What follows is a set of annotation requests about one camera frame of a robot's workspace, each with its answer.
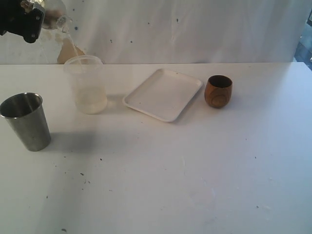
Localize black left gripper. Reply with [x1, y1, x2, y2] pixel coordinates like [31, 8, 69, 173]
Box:
[0, 0, 45, 43]

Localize clear plastic tumbler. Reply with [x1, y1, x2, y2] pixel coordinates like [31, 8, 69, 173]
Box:
[41, 0, 66, 30]

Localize stainless steel cup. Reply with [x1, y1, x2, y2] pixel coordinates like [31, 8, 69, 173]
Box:
[0, 92, 51, 152]

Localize brown wooden cup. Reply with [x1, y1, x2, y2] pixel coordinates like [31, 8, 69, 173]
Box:
[204, 75, 233, 108]

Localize clear dome lid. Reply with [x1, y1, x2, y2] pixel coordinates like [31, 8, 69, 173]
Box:
[53, 0, 72, 34]

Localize translucent plastic container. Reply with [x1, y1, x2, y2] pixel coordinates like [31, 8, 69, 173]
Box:
[64, 55, 107, 115]

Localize white rectangular tray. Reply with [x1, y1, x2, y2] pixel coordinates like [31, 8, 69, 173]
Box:
[122, 69, 203, 123]

